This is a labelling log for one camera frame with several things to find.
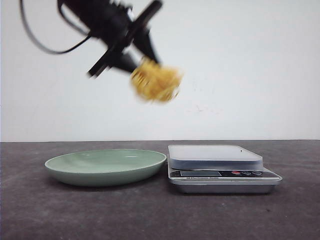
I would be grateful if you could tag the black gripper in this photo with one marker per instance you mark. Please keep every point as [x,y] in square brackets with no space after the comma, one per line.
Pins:
[111,23]

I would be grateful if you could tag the yellow vermicelli noodle bundle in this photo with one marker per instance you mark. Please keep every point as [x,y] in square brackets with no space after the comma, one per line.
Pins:
[155,82]

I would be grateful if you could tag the light green plate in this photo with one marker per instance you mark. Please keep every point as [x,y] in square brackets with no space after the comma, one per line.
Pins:
[105,167]

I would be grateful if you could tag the silver digital kitchen scale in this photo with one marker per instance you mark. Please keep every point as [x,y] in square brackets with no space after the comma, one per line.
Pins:
[219,169]

